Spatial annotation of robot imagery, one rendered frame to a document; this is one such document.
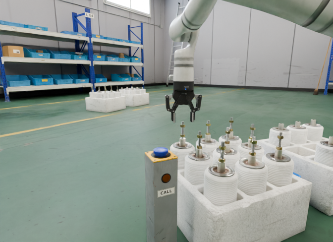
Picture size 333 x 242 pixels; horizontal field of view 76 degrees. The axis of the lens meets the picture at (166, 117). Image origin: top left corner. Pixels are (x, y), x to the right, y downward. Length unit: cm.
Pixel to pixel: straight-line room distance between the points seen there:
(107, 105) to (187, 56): 223
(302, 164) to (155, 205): 68
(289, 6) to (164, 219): 57
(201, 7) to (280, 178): 57
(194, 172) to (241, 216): 18
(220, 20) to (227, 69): 159
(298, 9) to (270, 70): 656
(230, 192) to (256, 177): 10
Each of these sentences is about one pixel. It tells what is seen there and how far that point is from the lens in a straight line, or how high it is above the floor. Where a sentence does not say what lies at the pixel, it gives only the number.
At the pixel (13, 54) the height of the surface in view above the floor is 84.
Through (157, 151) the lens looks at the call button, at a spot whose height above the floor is 33.
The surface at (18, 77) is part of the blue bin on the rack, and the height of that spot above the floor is 42.
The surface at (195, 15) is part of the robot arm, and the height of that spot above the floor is 68.
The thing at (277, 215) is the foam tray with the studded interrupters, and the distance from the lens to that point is 78.
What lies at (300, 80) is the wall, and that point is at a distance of 695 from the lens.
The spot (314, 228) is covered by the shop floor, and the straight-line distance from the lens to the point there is 98.
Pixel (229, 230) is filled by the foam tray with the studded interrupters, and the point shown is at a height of 12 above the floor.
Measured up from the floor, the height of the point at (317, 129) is 24.
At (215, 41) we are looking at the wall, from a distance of 767.
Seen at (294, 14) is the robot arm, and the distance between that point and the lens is 52.
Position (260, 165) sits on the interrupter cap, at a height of 25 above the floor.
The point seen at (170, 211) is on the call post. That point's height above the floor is 16.
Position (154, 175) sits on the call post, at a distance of 56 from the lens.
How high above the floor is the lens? 53
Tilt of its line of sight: 12 degrees down
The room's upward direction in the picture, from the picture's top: straight up
